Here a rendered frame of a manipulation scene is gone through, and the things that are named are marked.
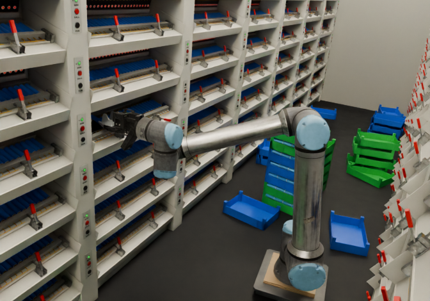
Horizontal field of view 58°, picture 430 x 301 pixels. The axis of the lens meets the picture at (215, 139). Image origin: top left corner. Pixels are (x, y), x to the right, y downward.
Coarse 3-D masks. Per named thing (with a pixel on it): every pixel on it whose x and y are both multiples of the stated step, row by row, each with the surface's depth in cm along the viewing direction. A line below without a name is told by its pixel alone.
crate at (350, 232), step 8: (336, 216) 246; (344, 216) 245; (336, 224) 245; (344, 224) 246; (352, 224) 245; (360, 224) 242; (336, 232) 236; (344, 232) 237; (352, 232) 238; (360, 232) 238; (336, 240) 229; (344, 240) 230; (352, 240) 230; (360, 240) 231; (336, 248) 220; (344, 248) 219; (352, 248) 218; (360, 248) 217; (368, 248) 216
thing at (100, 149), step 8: (152, 96) 203; (160, 96) 200; (136, 104) 192; (168, 104) 198; (176, 104) 197; (168, 112) 197; (176, 112) 199; (176, 120) 200; (112, 136) 162; (96, 144) 154; (104, 144) 156; (112, 144) 158; (120, 144) 163; (96, 152) 150; (104, 152) 156
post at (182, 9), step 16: (160, 0) 184; (176, 0) 180; (192, 0) 184; (176, 16) 183; (192, 16) 188; (192, 32) 191; (160, 48) 192; (176, 48) 188; (176, 96) 196; (176, 192) 217; (176, 208) 222; (176, 224) 227
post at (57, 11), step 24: (24, 0) 128; (48, 0) 123; (72, 48) 127; (48, 72) 133; (72, 72) 130; (72, 96) 132; (72, 120) 135; (72, 144) 138; (72, 168) 142; (72, 192) 146; (72, 264) 160; (96, 264) 167; (96, 288) 172
